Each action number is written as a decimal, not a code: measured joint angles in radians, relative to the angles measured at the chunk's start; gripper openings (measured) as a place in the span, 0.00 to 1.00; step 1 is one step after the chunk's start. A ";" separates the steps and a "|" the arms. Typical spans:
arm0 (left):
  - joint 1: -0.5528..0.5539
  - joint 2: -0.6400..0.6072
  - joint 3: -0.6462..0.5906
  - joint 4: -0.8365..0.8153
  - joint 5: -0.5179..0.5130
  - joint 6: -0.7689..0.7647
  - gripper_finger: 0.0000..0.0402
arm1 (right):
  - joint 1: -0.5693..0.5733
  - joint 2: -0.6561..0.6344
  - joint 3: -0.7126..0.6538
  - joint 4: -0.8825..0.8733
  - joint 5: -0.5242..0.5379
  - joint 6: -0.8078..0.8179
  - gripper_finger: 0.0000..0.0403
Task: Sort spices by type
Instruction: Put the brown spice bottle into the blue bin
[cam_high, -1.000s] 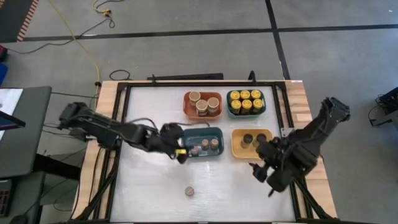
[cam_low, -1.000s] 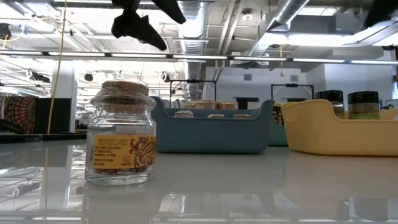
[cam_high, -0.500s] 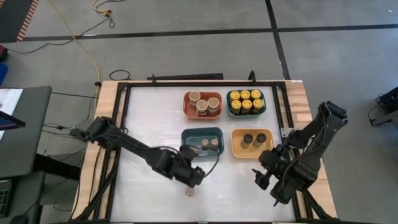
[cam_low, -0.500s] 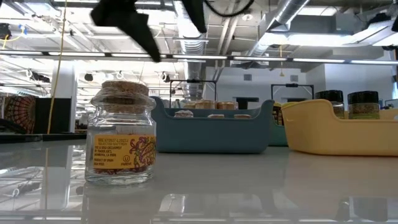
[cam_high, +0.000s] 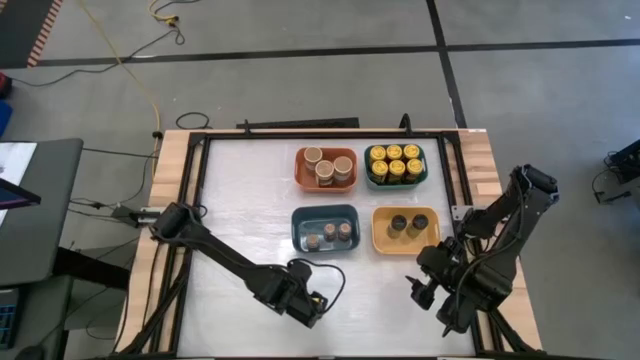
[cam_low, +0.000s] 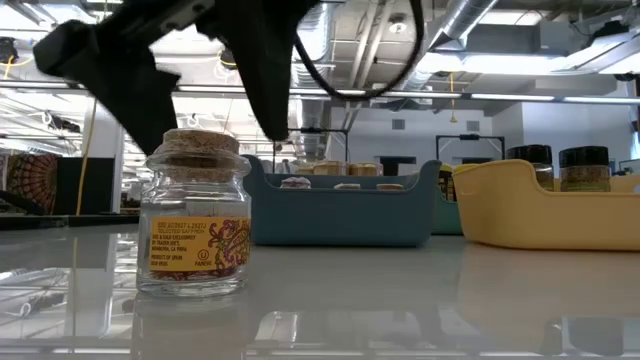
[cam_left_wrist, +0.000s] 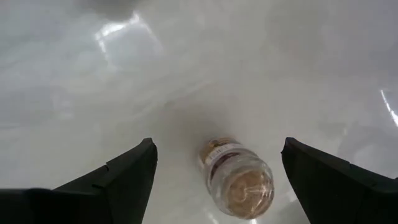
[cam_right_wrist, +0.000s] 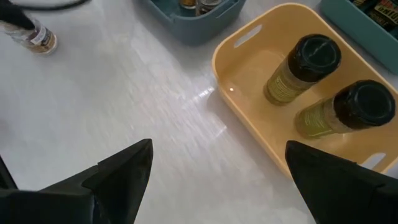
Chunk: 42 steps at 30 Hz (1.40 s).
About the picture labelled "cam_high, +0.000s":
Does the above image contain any orange plastic bin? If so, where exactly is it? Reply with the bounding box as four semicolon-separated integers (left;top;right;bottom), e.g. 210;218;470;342
293;146;360;194

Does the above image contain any black mat orange striped edge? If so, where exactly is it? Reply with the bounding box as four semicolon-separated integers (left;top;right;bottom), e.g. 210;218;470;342
0;0;65;70

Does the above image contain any black looped cable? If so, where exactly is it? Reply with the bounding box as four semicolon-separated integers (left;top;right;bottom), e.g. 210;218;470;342
175;111;212;131

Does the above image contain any yellow plastic bin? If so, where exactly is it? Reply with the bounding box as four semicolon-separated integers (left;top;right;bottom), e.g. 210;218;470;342
371;205;442;256

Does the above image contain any dark keyboard device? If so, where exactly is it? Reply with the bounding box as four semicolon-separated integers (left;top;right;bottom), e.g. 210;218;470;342
0;285;25;351

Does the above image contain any blue plastic bin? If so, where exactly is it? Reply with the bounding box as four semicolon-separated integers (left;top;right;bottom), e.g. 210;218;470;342
291;203;362;255

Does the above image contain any long black cable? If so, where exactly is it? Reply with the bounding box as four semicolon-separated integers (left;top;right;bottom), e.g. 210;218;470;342
10;24;187;89

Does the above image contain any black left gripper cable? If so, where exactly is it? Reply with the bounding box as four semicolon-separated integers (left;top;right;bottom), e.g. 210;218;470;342
288;257;347;315

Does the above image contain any grey desk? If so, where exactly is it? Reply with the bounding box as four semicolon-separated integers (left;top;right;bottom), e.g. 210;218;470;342
0;137;85;287

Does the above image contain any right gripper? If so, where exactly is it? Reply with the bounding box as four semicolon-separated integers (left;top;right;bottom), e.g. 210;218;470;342
404;237;501;339

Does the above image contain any black tablet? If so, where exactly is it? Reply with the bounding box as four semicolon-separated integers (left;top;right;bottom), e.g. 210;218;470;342
0;177;43;211

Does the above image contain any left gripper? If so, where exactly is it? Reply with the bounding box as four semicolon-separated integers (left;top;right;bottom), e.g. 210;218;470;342
277;259;330;330

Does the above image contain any blue object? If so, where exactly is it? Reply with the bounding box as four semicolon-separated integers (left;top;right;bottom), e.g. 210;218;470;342
0;99;15;139

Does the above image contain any black power adapter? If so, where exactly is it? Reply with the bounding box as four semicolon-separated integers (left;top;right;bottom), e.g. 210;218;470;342
110;204;162;230

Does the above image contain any teal plastic bin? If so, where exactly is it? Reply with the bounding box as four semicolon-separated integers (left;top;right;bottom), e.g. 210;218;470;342
363;143;430;192

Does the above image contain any black device with cables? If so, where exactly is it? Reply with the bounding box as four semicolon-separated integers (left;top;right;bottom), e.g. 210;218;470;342
592;138;640;205

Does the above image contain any white paper sheet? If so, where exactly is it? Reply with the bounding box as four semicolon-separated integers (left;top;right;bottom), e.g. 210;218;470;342
0;141;39;227

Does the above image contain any long yellow cable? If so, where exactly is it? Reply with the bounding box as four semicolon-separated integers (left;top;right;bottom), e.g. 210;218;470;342
77;0;162;166

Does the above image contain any furikake jar black lid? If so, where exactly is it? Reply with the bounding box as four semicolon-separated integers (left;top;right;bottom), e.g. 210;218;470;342
387;213;409;240
406;213;430;239

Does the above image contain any black desk leg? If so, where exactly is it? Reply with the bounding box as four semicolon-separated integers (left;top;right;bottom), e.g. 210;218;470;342
52;246;132;292

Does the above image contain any black computer mouse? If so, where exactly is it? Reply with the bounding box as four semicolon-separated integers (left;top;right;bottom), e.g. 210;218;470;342
13;343;47;360

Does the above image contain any yellow cable with plug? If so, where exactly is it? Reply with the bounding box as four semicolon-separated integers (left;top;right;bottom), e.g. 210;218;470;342
148;0;180;26

